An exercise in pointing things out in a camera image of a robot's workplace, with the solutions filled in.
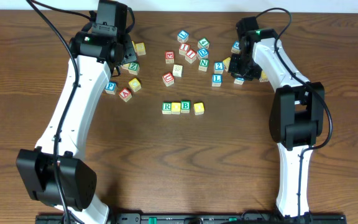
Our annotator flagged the blue T block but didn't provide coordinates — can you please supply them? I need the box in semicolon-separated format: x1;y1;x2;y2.
234;78;245;85

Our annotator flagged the yellow C block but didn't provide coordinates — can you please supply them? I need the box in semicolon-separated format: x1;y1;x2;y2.
129;78;142;92

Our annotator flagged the yellow O block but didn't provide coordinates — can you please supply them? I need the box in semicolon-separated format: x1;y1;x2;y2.
193;102;205;115
171;102;181;114

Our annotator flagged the green R block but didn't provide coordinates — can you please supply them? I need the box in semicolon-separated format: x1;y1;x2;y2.
162;102;172;114

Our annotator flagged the green B block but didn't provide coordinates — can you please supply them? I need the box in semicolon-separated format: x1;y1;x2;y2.
180;100;191;113

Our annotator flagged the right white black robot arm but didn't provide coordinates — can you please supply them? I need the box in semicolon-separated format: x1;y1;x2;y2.
229;29;324;220

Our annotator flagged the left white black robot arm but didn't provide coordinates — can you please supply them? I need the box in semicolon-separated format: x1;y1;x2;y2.
16;31;137;223

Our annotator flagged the yellow W block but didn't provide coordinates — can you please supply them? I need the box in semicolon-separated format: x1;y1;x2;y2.
132;41;137;53

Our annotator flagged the yellow S block lower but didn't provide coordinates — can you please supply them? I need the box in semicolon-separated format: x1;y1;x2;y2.
121;63;129;70

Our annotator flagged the yellow s block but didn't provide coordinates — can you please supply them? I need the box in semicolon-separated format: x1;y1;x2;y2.
135;42;146;56
121;63;129;70

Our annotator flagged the yellow S block upper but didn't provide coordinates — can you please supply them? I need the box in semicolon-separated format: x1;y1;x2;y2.
135;42;146;56

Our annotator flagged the green Z block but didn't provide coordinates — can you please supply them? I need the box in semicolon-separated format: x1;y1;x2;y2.
128;62;140;75

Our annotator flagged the yellow block centre right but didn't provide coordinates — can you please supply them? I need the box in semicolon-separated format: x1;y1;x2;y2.
223;57;231;72

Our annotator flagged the blue 2 block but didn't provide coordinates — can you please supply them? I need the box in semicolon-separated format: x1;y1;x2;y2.
214;62;224;74

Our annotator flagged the blue L block lower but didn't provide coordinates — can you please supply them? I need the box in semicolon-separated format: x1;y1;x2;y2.
211;74;223;87

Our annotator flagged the blue l block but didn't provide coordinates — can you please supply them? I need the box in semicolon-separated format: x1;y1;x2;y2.
177;30;189;43
211;74;223;87

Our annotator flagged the yellow K block right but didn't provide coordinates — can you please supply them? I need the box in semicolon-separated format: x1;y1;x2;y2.
259;71;269;82

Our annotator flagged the green N block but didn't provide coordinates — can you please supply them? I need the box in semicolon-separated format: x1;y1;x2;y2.
198;58;209;72

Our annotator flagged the blue P block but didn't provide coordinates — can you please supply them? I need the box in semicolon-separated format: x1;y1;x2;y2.
104;82;117;95

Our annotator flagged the red A block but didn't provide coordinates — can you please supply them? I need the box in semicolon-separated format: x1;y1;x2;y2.
119;88;132;102

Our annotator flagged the blue D block centre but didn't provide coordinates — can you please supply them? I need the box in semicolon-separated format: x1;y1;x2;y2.
197;48;209;60

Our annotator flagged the red E block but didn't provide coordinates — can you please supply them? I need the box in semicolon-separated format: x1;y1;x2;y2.
165;51;175;64

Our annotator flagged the green 4 block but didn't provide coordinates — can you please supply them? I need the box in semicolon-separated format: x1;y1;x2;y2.
198;37;210;49

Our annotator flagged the red U block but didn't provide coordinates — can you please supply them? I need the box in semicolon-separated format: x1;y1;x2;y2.
162;72;175;86

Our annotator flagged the white bee picture block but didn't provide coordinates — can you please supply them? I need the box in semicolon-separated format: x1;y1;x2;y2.
172;64;183;77

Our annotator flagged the red I block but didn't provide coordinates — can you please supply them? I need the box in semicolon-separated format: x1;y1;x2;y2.
185;49;197;63

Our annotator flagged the red H block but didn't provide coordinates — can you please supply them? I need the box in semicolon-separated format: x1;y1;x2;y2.
179;43;190;55

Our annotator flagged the blue L block top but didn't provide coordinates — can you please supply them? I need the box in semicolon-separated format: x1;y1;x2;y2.
177;30;189;43

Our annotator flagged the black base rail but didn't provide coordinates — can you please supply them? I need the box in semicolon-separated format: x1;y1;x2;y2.
35;212;347;224

